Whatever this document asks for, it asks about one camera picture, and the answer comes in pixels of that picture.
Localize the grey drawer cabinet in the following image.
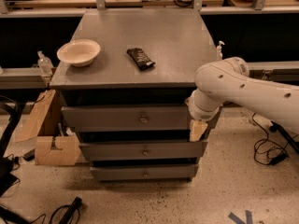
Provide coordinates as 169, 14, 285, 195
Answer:
50, 8, 217, 170

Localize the black snack bar wrapper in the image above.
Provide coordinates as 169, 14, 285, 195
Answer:
127, 48, 155, 71

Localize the grey top drawer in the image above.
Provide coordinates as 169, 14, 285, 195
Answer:
62, 105, 192, 133

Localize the cardboard box left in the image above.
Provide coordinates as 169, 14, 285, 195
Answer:
15, 90, 81, 166

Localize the black stand bottom left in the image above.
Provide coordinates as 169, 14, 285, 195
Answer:
49, 197, 82, 224

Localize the black chair left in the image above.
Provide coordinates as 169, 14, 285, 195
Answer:
0, 96, 21, 197

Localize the white pump bottle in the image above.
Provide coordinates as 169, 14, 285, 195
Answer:
216, 40, 225, 60

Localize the black cable right floor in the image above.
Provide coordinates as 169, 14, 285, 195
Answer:
251, 113, 290, 166

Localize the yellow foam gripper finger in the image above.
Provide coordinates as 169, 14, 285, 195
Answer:
190, 119, 207, 142

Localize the grey middle drawer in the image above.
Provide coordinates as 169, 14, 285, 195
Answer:
79, 141, 207, 161

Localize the grey bottom drawer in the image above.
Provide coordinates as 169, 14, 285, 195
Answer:
91, 164, 199, 181

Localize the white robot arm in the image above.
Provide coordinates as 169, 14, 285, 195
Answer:
188, 57, 299, 133

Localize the clear bottle left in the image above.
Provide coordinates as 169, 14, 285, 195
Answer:
37, 51, 53, 76

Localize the black bar right floor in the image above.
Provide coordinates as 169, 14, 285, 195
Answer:
270, 122, 299, 154

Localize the grey drawer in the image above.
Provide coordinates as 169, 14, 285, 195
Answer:
91, 164, 199, 181
79, 141, 207, 161
62, 105, 192, 133

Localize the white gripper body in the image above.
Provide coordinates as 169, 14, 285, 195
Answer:
188, 89, 222, 121

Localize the white paper bowl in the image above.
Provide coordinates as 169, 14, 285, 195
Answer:
57, 39, 101, 67

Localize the blue tape marker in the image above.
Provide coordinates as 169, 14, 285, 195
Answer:
228, 210, 254, 224

